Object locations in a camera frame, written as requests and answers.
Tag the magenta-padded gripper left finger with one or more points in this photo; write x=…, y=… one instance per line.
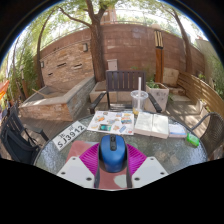
x=89, y=159

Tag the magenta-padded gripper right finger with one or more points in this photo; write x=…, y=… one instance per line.
x=136, y=160

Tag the blue and black computer mouse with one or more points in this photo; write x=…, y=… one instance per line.
x=113, y=153

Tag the red flower print mouse pad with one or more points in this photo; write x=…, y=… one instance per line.
x=78, y=148

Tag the white license plate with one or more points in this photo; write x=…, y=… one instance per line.
x=69, y=135

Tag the colourful sticker sheet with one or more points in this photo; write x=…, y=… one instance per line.
x=111, y=122

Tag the small closed book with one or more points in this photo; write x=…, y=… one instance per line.
x=177, y=130

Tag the clear plastic cup with straw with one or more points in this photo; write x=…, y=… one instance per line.
x=139, y=101

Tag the green plastic bottle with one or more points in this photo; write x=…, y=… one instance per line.
x=192, y=139

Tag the raised stone planting bed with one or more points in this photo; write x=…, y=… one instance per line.
x=56, y=106

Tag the grey stone planter box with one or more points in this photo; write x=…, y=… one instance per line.
x=161, y=96

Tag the dark wooden slatted chair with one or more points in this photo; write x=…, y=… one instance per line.
x=123, y=81

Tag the beige stone block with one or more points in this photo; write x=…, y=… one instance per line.
x=170, y=77

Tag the wooden slat fence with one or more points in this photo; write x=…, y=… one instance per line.
x=200, y=91

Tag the grey electrical box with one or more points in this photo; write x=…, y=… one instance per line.
x=112, y=65

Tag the thin leaning tree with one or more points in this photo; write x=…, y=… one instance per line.
x=39, y=66

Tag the thick forked tree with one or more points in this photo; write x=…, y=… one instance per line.
x=97, y=50

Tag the slender tree trunk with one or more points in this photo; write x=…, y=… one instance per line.
x=186, y=50

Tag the wooden garden lamp post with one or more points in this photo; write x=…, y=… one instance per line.
x=158, y=60

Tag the wall lamp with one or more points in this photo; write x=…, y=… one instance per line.
x=85, y=47
x=42, y=64

